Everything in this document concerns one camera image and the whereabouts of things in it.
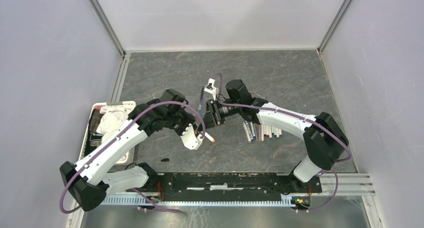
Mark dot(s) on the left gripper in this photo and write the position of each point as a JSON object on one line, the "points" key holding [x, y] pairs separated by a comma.
{"points": [[189, 119]]}

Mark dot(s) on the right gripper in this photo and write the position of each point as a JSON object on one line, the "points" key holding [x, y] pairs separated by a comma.
{"points": [[212, 117]]}

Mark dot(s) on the orange capped white marker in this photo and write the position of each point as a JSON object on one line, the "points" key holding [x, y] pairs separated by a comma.
{"points": [[210, 138]]}

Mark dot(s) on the blue clear capped pen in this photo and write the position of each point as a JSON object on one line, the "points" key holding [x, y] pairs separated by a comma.
{"points": [[249, 131]]}

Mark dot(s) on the brown capped white marker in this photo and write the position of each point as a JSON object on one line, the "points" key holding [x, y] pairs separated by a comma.
{"points": [[248, 136]]}

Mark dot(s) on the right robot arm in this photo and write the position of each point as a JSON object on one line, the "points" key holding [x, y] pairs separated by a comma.
{"points": [[324, 140]]}

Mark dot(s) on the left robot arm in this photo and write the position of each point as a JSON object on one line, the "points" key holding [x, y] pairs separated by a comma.
{"points": [[87, 183]]}

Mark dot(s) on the white cloth in basket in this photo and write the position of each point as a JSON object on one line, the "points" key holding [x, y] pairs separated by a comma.
{"points": [[112, 118]]}

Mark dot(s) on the white plastic basket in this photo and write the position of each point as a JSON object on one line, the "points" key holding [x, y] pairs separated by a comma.
{"points": [[92, 139]]}

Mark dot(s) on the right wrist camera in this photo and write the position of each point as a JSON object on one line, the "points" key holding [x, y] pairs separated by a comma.
{"points": [[211, 89]]}

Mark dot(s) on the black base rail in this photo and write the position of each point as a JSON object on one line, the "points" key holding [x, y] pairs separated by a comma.
{"points": [[227, 187]]}

